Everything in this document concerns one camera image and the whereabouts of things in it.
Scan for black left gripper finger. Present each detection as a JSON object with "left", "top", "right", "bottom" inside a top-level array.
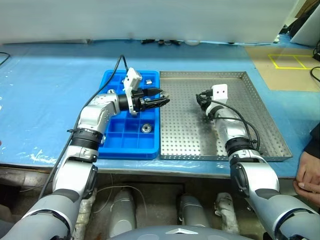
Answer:
[
  {"left": 145, "top": 94, "right": 171, "bottom": 110},
  {"left": 143, "top": 87, "right": 162, "bottom": 97}
]

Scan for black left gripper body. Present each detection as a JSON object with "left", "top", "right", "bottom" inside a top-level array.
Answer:
[{"left": 131, "top": 89, "right": 151, "bottom": 113}]

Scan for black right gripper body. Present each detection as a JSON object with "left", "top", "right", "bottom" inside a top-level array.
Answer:
[{"left": 199, "top": 89, "right": 213, "bottom": 101}]

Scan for blue compartment tray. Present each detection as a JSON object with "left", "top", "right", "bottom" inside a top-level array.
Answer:
[{"left": 96, "top": 69, "right": 161, "bottom": 161}]

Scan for perforated steel tray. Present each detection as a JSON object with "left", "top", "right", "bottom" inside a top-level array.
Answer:
[{"left": 158, "top": 70, "right": 294, "bottom": 162}]

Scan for person's bare hand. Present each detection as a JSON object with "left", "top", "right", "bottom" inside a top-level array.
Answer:
[
  {"left": 293, "top": 181, "right": 320, "bottom": 195},
  {"left": 295, "top": 150, "right": 320, "bottom": 187}
]

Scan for yellow tape square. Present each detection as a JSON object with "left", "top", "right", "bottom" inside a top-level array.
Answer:
[{"left": 268, "top": 53, "right": 316, "bottom": 70}]

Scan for brown cardboard sheet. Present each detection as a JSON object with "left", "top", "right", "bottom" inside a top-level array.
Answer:
[{"left": 244, "top": 46, "right": 320, "bottom": 92}]

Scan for blue table cover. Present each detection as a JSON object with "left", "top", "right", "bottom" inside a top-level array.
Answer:
[{"left": 0, "top": 34, "right": 320, "bottom": 179}]

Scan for grey left robot leg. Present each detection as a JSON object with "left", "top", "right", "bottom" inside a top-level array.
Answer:
[{"left": 109, "top": 189, "right": 138, "bottom": 237}]

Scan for grey robot leg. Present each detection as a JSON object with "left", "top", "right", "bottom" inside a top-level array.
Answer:
[
  {"left": 179, "top": 193, "right": 211, "bottom": 229},
  {"left": 109, "top": 189, "right": 138, "bottom": 237}
]

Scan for dark background object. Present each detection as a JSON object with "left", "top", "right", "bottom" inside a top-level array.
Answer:
[{"left": 279, "top": 9, "right": 314, "bottom": 36}]

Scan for grey right robot leg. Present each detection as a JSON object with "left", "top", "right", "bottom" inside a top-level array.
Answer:
[{"left": 179, "top": 193, "right": 211, "bottom": 229}]

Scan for person's dark jacket sleeve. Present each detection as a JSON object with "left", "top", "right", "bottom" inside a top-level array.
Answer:
[{"left": 303, "top": 121, "right": 320, "bottom": 156}]

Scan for leaning white board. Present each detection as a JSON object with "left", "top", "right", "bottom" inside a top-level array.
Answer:
[{"left": 290, "top": 6, "right": 320, "bottom": 49}]

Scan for grey robot torso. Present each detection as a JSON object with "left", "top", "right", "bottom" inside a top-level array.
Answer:
[{"left": 106, "top": 224, "right": 241, "bottom": 240}]

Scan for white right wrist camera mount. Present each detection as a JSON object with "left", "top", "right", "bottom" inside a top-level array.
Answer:
[{"left": 208, "top": 84, "right": 229, "bottom": 106}]

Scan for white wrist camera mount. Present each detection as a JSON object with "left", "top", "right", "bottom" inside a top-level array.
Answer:
[
  {"left": 122, "top": 67, "right": 144, "bottom": 117},
  {"left": 208, "top": 84, "right": 229, "bottom": 106}
]

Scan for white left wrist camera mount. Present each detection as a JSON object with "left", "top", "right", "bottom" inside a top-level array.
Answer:
[{"left": 122, "top": 67, "right": 144, "bottom": 117}]

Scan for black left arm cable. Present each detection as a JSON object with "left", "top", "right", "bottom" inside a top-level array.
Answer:
[{"left": 37, "top": 54, "right": 129, "bottom": 201}]

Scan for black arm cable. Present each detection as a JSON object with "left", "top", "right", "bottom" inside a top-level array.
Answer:
[
  {"left": 37, "top": 54, "right": 129, "bottom": 201},
  {"left": 195, "top": 89, "right": 262, "bottom": 154}
]

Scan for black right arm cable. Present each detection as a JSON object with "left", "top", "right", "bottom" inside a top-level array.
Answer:
[{"left": 195, "top": 89, "right": 262, "bottom": 154}]

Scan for thin white wire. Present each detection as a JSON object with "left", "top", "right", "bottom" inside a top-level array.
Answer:
[{"left": 95, "top": 184, "right": 149, "bottom": 214}]

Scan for black background cables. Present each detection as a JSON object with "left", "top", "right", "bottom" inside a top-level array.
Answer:
[{"left": 309, "top": 39, "right": 320, "bottom": 84}]

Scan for white wrapped post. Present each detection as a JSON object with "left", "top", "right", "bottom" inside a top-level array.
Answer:
[
  {"left": 214, "top": 191, "right": 240, "bottom": 235},
  {"left": 74, "top": 194, "right": 99, "bottom": 227}
]

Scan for thin black cable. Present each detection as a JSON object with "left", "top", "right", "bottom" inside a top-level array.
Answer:
[{"left": 0, "top": 51, "right": 11, "bottom": 67}]

